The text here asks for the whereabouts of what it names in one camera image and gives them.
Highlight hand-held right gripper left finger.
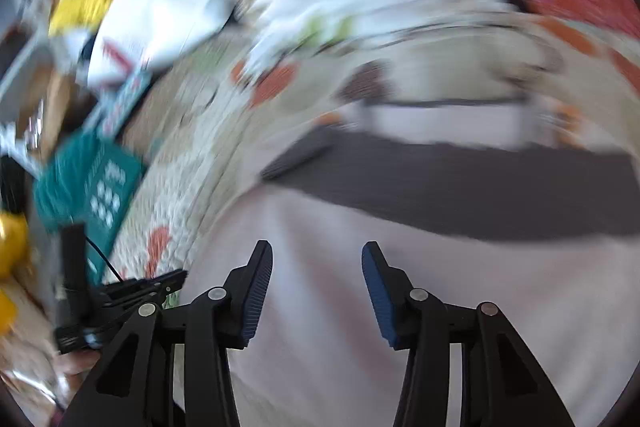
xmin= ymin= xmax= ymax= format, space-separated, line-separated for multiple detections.
xmin=67 ymin=240 xmax=274 ymax=427

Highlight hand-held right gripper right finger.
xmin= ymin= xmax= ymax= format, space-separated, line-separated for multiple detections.
xmin=361 ymin=241 xmax=576 ymax=427

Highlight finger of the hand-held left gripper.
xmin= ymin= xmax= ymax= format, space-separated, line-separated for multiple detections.
xmin=102 ymin=269 xmax=189 ymax=309

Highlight yellow object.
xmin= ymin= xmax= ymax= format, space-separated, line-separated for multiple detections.
xmin=0 ymin=212 xmax=31 ymax=334

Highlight teal box with white print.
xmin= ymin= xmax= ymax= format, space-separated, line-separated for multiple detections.
xmin=32 ymin=132 xmax=149 ymax=289

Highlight dark grey cloth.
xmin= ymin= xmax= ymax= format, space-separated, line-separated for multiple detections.
xmin=260 ymin=127 xmax=640 ymax=244

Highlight floral printed quilt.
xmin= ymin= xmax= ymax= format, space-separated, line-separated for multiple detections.
xmin=90 ymin=0 xmax=640 ymax=293

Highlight white cloth with dark trim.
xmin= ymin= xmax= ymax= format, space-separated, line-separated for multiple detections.
xmin=345 ymin=19 xmax=571 ymax=148

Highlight white plastic bag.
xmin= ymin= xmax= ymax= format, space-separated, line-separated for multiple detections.
xmin=87 ymin=0 xmax=237 ymax=88

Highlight yellow cloth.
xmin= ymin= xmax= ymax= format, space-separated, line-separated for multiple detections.
xmin=47 ymin=0 xmax=127 ymax=38

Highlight black cable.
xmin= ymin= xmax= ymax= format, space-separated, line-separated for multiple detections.
xmin=84 ymin=236 xmax=126 ymax=284

